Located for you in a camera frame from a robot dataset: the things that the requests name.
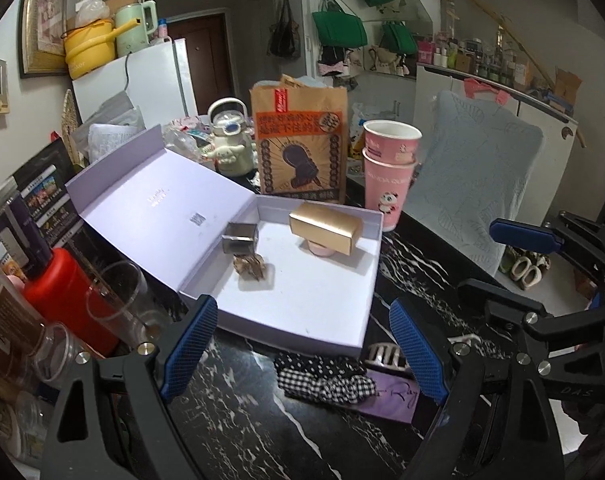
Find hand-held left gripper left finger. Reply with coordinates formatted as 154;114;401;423
42;295;219;480

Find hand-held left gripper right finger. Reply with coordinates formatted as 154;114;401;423
389;297;566;480

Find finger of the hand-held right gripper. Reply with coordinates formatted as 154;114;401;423
457;281;605;376
489;212;605;306

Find beige hair claw clip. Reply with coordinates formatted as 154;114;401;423
365;334;471;372

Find small purple box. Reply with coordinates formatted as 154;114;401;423
355;370;421;425

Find black white gingham scrunchie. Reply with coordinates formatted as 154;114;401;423
277;369;378;405

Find black polka dot scrunchie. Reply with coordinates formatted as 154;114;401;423
275;352;368;380

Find pink round compact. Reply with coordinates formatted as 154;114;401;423
307;240;341;259

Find gold rectangular box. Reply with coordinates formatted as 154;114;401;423
288;201;363;257

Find purple gift box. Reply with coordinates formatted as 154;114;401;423
65;122;385;359

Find beige slippers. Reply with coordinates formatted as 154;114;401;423
510;255;543;291

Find clear drinking glass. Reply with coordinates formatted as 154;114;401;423
86;261;170;356

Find clear empty jar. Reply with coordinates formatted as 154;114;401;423
32;322;90;391

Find red bottle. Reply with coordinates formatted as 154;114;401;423
22;247;120;358

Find pink panda paper cup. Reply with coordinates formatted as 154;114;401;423
363;147;419;233

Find row of bottles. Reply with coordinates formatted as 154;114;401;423
417;32;533;86

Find brown spice jar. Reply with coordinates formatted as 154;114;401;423
0;255;48;376

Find dark purple bottle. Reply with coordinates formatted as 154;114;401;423
2;195;53;281

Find black printed stand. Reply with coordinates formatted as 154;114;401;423
12;137;90;261

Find cartoon dog teapot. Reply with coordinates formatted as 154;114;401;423
205;97;258;178

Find brown paper bag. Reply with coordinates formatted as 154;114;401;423
249;74;351;206

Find grey plastic bag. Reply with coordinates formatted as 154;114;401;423
80;95;146;136

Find woven straw fan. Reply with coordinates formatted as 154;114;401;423
61;89;81;163

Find white fridge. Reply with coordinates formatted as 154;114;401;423
71;37;199;126

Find brown door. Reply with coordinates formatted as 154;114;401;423
167;10;233;111

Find dark handbag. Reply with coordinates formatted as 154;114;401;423
267;0;302;61

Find yellow pot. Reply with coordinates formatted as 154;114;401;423
62;19;142;67

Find light green kettle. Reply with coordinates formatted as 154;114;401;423
115;1;158;58

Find gold framed picture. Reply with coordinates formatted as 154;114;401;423
20;0;69;79

